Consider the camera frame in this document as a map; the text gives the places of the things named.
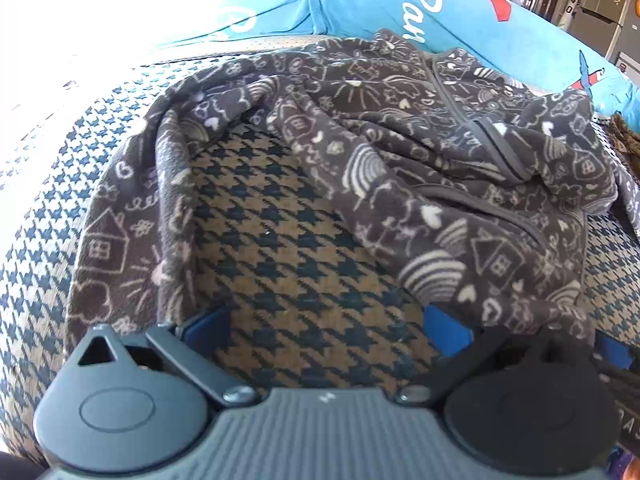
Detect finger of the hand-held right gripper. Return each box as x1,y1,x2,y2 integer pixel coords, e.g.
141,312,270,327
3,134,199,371
597,335,640,402

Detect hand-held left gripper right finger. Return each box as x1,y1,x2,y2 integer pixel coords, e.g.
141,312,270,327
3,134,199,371
397,304,596,407

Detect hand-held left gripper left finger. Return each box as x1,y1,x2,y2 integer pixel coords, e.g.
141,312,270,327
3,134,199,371
64,304,261,409

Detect grey patterned fleece jacket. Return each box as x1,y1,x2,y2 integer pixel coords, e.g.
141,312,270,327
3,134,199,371
65,27,640,348

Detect houndstooth sofa seat mat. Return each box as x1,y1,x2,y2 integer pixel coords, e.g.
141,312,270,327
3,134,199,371
0,35,640,468

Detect brown patterned cloth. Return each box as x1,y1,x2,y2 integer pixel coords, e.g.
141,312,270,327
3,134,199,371
606,112,640,173

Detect white box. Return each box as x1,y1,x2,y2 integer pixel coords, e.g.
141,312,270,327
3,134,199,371
616,50,640,81

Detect blue printed sofa backrest cushion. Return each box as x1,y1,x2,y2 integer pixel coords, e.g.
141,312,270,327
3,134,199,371
307,0,640,123
155,0,326,52

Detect white hanging bag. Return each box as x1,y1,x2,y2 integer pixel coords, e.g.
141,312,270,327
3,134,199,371
559,0,586,31

